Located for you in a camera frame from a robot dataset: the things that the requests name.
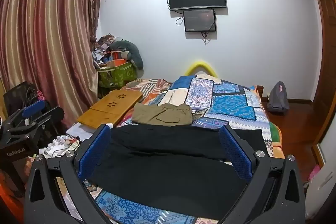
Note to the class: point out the orange box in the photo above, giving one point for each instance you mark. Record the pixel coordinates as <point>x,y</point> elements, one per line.
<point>119,57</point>

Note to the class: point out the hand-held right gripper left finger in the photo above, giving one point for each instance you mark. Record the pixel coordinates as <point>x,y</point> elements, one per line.
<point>93,154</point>

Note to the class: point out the bamboo lap desk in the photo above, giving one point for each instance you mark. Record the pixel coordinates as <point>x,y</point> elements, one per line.
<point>110,108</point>

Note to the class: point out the orange striped bedsheet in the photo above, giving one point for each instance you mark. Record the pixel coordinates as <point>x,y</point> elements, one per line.
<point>147,86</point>

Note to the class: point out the white crumpled cloth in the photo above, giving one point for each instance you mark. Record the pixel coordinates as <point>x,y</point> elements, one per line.
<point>56,146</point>

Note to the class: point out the wooden bed post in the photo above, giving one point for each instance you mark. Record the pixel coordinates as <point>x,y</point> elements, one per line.
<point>260,92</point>

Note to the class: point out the khaki pants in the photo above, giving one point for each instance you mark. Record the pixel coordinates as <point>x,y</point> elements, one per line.
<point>162,115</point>

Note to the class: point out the yellow foam arch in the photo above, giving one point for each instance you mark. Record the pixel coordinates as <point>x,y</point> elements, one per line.
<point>200,65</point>

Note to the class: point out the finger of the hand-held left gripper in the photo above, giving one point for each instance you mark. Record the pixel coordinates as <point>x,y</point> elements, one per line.
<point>51,115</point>
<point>32,108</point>

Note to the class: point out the patterned crumpled bag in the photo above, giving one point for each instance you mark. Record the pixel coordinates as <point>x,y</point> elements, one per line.
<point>105,41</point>

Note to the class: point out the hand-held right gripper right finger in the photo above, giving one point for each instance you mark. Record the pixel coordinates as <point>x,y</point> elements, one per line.
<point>235,154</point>

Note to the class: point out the blue patchwork blanket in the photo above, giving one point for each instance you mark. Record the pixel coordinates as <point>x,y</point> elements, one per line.
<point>225,100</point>

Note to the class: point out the black bag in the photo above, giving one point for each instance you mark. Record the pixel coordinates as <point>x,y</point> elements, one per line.
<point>19,94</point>

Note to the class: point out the grey backpack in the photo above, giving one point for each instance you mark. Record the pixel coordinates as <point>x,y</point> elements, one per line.
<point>278,98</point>

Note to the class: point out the striped pink gold curtain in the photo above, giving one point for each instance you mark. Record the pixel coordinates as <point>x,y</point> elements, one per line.
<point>47,43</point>

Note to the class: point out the green patterned storage basket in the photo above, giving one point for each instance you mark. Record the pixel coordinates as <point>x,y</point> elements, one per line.
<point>118,75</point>

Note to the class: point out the small black wall monitor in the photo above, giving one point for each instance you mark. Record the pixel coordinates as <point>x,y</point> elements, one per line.
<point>199,20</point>

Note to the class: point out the white panel with pink decal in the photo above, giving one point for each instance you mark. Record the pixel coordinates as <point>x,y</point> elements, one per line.
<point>321,176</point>

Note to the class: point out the pale grey cloth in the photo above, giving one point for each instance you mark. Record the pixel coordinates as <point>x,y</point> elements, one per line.
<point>78,130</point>

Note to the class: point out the grey plush pillow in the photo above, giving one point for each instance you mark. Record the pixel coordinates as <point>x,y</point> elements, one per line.
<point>134,52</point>

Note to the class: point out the black pants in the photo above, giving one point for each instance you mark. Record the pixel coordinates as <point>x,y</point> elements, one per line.
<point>170,174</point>

